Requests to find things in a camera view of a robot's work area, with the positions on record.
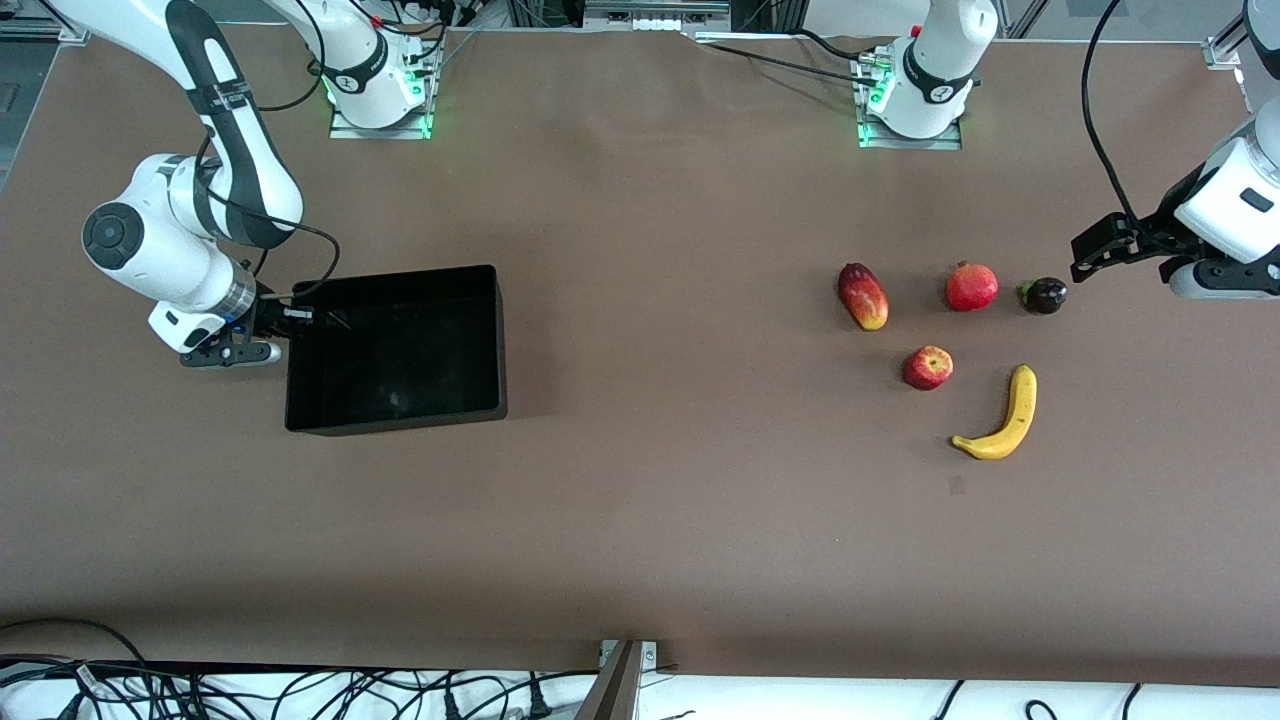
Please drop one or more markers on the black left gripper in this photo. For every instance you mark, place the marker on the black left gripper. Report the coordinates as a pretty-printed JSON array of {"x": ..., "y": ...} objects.
[{"x": 1158, "y": 234}]

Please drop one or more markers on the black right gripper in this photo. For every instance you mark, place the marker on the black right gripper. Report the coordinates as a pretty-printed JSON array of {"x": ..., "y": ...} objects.
[{"x": 268, "y": 318}]

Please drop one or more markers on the black rectangular plastic box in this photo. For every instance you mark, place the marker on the black rectangular plastic box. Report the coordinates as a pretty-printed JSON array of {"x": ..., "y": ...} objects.
[{"x": 400, "y": 360}]

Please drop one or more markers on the yellow banana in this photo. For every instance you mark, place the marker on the yellow banana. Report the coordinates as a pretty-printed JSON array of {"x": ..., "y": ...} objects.
[{"x": 1018, "y": 410}]

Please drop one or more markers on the red apple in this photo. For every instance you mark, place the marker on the red apple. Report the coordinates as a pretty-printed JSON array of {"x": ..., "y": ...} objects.
[{"x": 928, "y": 368}]

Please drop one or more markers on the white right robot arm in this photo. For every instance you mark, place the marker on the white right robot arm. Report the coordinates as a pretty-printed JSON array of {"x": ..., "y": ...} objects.
[{"x": 150, "y": 250}]

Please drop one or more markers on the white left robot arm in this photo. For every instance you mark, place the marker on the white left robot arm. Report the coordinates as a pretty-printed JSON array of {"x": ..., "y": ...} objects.
[{"x": 940, "y": 60}]

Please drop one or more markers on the dark purple eggplant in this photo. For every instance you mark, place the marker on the dark purple eggplant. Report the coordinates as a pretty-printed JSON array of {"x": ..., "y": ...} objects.
[{"x": 1046, "y": 296}]

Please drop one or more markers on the red pomegranate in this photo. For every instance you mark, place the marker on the red pomegranate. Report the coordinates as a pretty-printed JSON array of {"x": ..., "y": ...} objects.
[{"x": 972, "y": 288}]

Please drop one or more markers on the red yellow mango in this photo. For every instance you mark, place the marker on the red yellow mango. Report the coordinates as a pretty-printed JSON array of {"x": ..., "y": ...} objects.
[{"x": 865, "y": 298}]

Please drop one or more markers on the brown table cover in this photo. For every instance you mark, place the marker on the brown table cover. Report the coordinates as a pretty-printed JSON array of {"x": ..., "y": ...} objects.
[{"x": 650, "y": 500}]

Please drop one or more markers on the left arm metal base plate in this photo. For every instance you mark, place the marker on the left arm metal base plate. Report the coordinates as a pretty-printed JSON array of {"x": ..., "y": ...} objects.
[{"x": 940, "y": 143}]

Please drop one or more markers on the aluminium frame with sockets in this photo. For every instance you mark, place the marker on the aluminium frame with sockets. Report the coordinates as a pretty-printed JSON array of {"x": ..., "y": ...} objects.
[{"x": 655, "y": 12}]

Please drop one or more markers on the small metal corner bracket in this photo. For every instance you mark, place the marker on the small metal corner bracket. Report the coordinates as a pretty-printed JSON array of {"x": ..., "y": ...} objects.
[{"x": 648, "y": 654}]

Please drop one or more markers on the aluminium profile post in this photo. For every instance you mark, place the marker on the aluminium profile post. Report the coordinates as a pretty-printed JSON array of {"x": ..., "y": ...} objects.
[{"x": 612, "y": 690}]

